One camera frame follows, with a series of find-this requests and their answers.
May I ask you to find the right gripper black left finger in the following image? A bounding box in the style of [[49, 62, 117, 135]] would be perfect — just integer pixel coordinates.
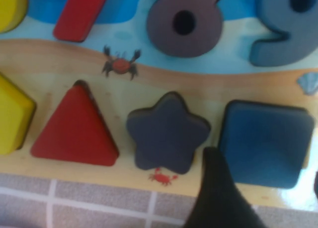
[[183, 147, 274, 228]]

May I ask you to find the blue square piece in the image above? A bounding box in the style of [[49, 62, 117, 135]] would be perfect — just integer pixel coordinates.
[[217, 99, 315, 189]]

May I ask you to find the brown star piece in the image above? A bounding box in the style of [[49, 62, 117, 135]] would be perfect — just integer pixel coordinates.
[[126, 91, 211, 175]]

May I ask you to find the colourful wooden puzzle board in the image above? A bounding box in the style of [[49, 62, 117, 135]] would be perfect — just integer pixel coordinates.
[[0, 0, 318, 212]]

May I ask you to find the blue number 9 piece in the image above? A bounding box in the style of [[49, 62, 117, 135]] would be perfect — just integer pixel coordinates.
[[249, 0, 318, 67]]

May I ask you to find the red triangle piece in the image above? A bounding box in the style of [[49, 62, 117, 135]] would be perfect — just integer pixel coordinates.
[[30, 79, 120, 167]]

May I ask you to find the brown number 8 piece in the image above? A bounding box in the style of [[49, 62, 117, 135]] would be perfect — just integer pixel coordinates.
[[146, 0, 226, 59]]

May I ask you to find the yellow pentagon piece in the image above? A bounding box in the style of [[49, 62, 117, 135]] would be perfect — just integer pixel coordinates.
[[0, 74, 37, 155]]

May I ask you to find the red number 7 piece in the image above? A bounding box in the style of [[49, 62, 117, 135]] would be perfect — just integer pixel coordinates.
[[52, 0, 111, 43]]

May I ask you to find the yellow number 6 piece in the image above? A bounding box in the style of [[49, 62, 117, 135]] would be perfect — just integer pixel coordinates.
[[0, 0, 27, 35]]

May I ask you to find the grey checked tablecloth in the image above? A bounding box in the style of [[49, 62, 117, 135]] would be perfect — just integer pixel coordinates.
[[0, 172, 318, 228]]

